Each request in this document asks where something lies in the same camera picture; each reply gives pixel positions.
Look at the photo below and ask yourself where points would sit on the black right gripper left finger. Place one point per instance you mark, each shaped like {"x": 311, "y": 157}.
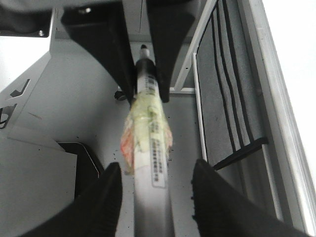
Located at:
{"x": 93, "y": 214}

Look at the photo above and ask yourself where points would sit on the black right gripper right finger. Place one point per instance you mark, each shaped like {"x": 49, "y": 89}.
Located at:
{"x": 220, "y": 211}

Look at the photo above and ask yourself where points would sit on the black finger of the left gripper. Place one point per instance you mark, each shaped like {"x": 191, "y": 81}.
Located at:
{"x": 101, "y": 30}
{"x": 169, "y": 23}

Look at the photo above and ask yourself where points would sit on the white whiteboard marker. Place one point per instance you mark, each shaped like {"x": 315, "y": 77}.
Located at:
{"x": 145, "y": 146}

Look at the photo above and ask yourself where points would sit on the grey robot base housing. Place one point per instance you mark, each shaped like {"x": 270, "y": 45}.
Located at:
{"x": 46, "y": 96}

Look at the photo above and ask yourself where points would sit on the grey cloth with black stripes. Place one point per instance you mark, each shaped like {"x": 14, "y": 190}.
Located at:
{"x": 231, "y": 115}

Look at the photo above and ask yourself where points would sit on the white metal frame rail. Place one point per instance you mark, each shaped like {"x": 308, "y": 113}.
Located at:
{"x": 179, "y": 88}

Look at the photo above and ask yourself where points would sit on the white whiteboard with frame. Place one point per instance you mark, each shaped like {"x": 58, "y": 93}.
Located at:
{"x": 283, "y": 35}

